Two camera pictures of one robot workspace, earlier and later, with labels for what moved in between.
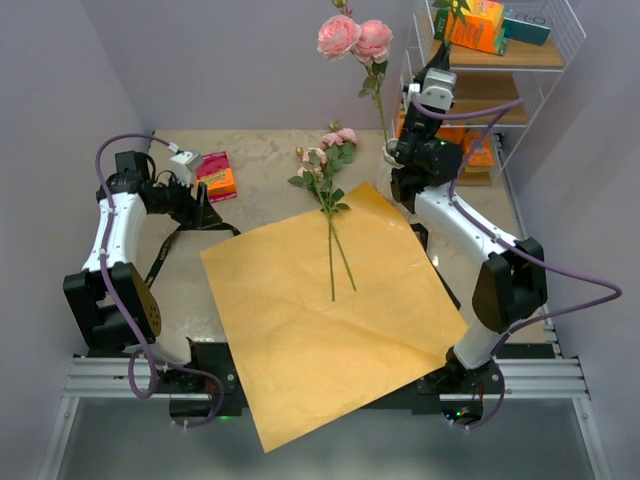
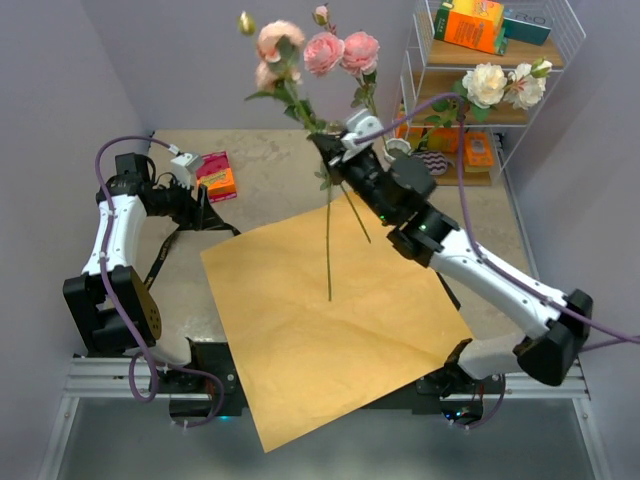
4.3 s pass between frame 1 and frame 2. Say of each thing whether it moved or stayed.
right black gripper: moved
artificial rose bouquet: moved
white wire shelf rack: stayed
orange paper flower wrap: stayed
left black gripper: stayed
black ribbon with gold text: stayed
